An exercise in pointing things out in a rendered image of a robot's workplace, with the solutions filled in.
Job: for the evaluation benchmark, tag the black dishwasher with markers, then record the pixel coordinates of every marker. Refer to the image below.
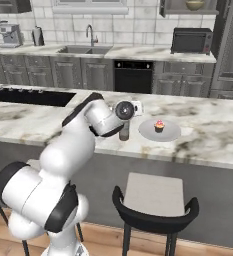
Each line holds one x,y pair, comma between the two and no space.
133,78

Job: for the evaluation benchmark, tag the black and silver kettle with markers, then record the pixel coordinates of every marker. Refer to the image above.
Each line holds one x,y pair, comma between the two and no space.
38,36

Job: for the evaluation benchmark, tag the white framed window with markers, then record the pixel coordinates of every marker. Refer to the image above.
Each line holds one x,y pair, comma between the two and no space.
90,6

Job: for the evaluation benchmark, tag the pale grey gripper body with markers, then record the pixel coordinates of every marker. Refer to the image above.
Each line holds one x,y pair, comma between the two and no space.
124,130

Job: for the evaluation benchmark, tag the grey tall fridge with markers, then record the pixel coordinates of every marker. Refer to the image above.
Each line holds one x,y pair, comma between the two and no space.
229,50

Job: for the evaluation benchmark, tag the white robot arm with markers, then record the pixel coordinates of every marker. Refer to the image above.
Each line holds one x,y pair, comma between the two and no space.
64,153

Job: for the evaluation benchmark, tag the grey round plate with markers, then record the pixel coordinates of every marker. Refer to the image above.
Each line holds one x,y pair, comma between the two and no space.
169,132

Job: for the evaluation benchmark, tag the beige bowl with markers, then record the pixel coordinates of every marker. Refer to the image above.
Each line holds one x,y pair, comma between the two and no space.
195,4

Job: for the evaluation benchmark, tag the grey open wall cabinet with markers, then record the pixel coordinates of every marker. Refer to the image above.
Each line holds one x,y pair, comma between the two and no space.
174,10

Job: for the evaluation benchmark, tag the grey base cupboard run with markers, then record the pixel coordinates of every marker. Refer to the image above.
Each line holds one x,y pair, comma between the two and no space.
183,80
54,71

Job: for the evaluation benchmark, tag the black bar stool grey seat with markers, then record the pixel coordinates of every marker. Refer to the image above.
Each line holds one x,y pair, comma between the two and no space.
154,195
0,177

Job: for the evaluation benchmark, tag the black hob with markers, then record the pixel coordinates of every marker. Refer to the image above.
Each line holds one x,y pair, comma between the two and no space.
31,97

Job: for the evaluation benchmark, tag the black toaster oven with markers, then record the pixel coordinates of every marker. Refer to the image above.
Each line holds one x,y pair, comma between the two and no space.
191,40

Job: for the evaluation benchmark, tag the pink frosted cupcake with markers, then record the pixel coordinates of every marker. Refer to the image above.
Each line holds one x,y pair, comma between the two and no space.
159,126

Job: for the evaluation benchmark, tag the dark steel tap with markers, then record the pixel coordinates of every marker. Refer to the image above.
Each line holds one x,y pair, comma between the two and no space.
91,35

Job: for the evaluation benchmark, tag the dark grey wall cabinet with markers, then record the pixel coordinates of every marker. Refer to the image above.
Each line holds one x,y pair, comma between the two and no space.
8,5

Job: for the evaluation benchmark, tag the silver coffee machine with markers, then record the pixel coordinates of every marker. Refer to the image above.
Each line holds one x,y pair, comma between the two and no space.
10,34

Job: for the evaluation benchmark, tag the steel sink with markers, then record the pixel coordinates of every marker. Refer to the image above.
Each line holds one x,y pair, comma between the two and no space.
84,50

